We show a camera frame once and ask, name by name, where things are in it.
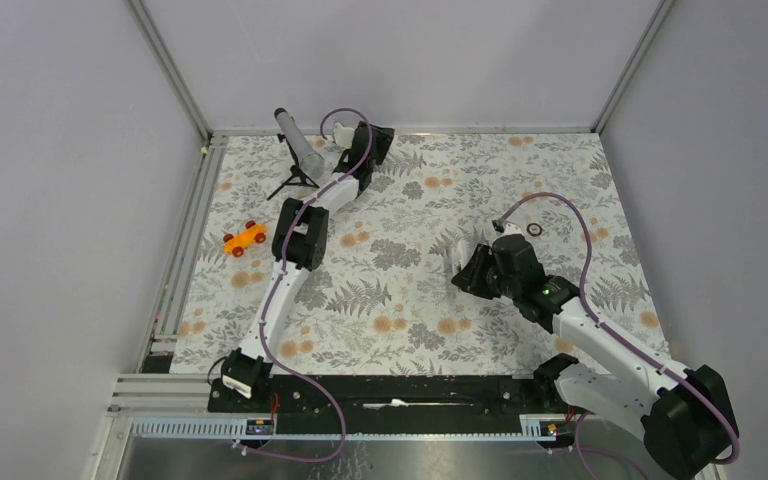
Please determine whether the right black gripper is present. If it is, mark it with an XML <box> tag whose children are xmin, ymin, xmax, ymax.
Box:
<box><xmin>451</xmin><ymin>243</ymin><xmax>520</xmax><ymax>300</ymax></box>

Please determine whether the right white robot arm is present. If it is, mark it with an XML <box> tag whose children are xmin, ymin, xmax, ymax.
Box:
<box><xmin>449</xmin><ymin>233</ymin><xmax>739</xmax><ymax>479</ymax></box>

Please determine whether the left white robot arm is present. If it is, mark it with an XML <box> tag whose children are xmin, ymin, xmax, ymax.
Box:
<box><xmin>220</xmin><ymin>121</ymin><xmax>395</xmax><ymax>411</ymax></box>

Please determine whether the grey microphone on tripod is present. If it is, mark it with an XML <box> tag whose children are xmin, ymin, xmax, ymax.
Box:
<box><xmin>267</xmin><ymin>107</ymin><xmax>326</xmax><ymax>204</ymax></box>

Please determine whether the floral patterned table mat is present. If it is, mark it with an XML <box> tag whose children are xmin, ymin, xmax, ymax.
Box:
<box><xmin>170</xmin><ymin>133</ymin><xmax>677</xmax><ymax>378</ymax></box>

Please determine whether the orange toy car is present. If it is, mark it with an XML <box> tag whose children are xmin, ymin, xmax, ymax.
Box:
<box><xmin>223</xmin><ymin>220</ymin><xmax>268</xmax><ymax>257</ymax></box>

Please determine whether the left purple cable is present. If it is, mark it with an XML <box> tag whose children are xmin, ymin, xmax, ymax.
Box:
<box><xmin>234</xmin><ymin>108</ymin><xmax>375</xmax><ymax>464</ymax></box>

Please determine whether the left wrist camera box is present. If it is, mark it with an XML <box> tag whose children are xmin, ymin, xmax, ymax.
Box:
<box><xmin>332</xmin><ymin>122</ymin><xmax>356</xmax><ymax>149</ymax></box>

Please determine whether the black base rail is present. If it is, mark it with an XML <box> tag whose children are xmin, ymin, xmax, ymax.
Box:
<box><xmin>207</xmin><ymin>375</ymin><xmax>567</xmax><ymax>435</ymax></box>

